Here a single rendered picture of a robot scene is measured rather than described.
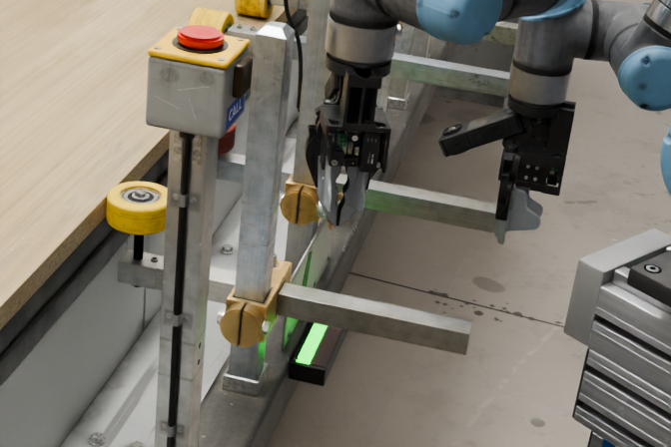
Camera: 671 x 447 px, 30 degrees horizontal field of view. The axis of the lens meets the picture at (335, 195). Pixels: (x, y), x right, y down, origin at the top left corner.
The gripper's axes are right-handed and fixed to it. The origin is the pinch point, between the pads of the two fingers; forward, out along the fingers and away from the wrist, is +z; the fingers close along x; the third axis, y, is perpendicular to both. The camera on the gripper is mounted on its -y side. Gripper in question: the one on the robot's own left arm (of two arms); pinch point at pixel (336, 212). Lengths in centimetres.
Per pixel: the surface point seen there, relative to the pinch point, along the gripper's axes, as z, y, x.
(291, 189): 6.3, -19.0, -3.2
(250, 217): -0.6, 3.3, -10.5
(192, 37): -29.9, 28.1, -19.0
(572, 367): 92, -108, 79
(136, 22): 3, -73, -25
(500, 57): 72, -270, 98
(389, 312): 11.0, 4.0, 7.0
